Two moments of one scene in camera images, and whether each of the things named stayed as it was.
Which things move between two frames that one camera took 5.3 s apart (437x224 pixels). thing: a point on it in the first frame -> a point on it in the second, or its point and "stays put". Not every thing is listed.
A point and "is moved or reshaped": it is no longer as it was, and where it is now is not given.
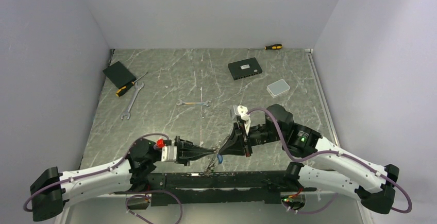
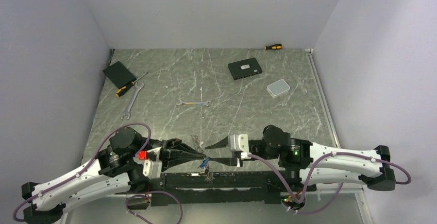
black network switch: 245,68 stays put
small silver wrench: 195,103 stays put
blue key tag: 220,157 is moved or reshaped
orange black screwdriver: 121,90 stays put
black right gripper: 235,143 -> 230,161
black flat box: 119,74 stays put
